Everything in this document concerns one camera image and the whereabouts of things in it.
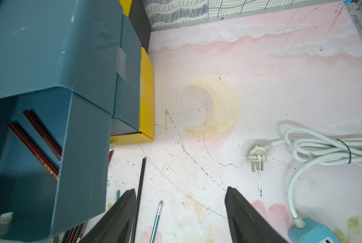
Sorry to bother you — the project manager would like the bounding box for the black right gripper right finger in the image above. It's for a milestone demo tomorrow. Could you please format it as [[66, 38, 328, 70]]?
[[225, 187, 286, 243]]

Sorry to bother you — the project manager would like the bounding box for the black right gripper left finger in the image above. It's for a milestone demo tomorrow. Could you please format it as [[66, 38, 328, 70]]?
[[80, 189, 136, 243]]

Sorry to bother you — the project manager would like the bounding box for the red black pencil long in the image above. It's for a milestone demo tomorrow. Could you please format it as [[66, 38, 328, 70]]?
[[8, 122, 59, 181]]

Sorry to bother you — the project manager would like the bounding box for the teal drawer cabinet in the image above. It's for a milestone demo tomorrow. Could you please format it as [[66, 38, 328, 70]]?
[[0, 1, 142, 135]]

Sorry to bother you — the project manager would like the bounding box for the yellow bottom drawer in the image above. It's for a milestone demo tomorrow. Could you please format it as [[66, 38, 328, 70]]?
[[110, 48, 155, 146]]

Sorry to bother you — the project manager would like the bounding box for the black pencil cluster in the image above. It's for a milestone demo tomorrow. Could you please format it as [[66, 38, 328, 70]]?
[[72, 221, 88, 243], [61, 228, 75, 243]]

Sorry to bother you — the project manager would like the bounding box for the grey pencil right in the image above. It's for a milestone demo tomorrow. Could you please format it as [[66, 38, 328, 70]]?
[[150, 200, 163, 243]]

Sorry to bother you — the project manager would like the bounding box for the black pencil left cluster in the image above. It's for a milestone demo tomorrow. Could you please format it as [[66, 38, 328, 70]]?
[[61, 228, 75, 243]]

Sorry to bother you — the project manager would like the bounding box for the teal power strip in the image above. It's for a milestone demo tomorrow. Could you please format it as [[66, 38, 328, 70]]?
[[287, 218, 341, 243]]

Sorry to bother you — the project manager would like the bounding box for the white power plug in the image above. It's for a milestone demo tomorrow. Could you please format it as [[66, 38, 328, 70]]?
[[246, 143, 273, 172]]

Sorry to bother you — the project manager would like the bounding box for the yellow black toolbox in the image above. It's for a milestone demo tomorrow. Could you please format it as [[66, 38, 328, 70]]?
[[119, 0, 152, 52]]

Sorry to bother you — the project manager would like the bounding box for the white power cable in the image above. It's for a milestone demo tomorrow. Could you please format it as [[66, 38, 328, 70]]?
[[269, 127, 362, 228]]

